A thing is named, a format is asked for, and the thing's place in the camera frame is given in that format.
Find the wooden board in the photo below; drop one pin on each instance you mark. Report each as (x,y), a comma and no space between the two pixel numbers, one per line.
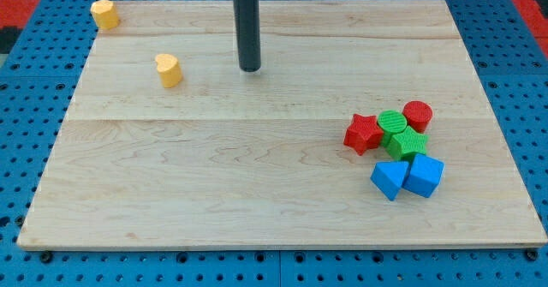
(232,161)

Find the yellow hexagon block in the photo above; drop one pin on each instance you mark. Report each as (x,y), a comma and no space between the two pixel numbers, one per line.
(105,14)

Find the blue triangle block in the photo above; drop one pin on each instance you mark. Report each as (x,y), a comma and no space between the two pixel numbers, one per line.
(389,177)

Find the yellow heart block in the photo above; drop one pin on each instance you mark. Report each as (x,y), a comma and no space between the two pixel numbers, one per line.
(168,69)

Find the red star block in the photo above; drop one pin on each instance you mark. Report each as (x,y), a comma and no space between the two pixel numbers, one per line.
(363,133)

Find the green star block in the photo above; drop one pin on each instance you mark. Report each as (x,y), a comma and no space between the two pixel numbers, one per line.
(407,144)

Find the green cylinder block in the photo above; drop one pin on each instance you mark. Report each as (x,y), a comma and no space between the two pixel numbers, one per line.
(392,123)

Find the blue cube block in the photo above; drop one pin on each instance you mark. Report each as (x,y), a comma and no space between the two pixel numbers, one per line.
(424,175)

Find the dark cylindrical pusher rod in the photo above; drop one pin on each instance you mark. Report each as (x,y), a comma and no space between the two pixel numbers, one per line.
(247,30)

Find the red cylinder block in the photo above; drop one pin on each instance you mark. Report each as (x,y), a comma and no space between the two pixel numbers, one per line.
(418,115)

